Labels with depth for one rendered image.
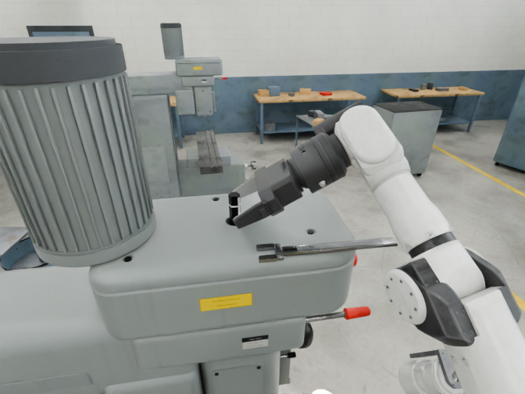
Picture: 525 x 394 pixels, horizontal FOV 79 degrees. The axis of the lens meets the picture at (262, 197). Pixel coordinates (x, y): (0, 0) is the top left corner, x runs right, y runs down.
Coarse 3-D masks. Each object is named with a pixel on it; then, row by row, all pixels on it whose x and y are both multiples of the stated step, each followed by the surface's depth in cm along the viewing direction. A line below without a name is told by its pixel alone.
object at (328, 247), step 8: (360, 240) 55; (368, 240) 55; (376, 240) 55; (384, 240) 55; (392, 240) 55; (256, 248) 54; (264, 248) 54; (272, 248) 54; (280, 248) 53; (288, 248) 53; (296, 248) 53; (304, 248) 53; (312, 248) 53; (320, 248) 53; (328, 248) 53; (336, 248) 53; (344, 248) 54; (352, 248) 54; (360, 248) 54; (368, 248) 54; (264, 256) 51; (272, 256) 51; (280, 256) 51
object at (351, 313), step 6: (360, 306) 66; (366, 306) 66; (336, 312) 66; (342, 312) 65; (348, 312) 65; (354, 312) 65; (360, 312) 65; (366, 312) 65; (306, 318) 64; (312, 318) 64; (318, 318) 64; (324, 318) 65; (330, 318) 65; (348, 318) 65; (354, 318) 65
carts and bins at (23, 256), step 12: (312, 120) 507; (0, 228) 244; (12, 228) 244; (24, 228) 244; (0, 240) 231; (12, 240) 231; (24, 240) 266; (0, 252) 220; (12, 252) 259; (24, 252) 268; (36, 252) 254; (0, 264) 241; (12, 264) 257; (24, 264) 257; (36, 264) 257; (48, 264) 243
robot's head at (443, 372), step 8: (424, 352) 61; (432, 352) 59; (440, 352) 58; (440, 360) 57; (448, 360) 57; (440, 368) 57; (448, 368) 57; (440, 376) 56; (448, 376) 56; (456, 376) 57; (440, 384) 56; (448, 384) 56; (456, 384) 55; (448, 392) 56; (456, 392) 56
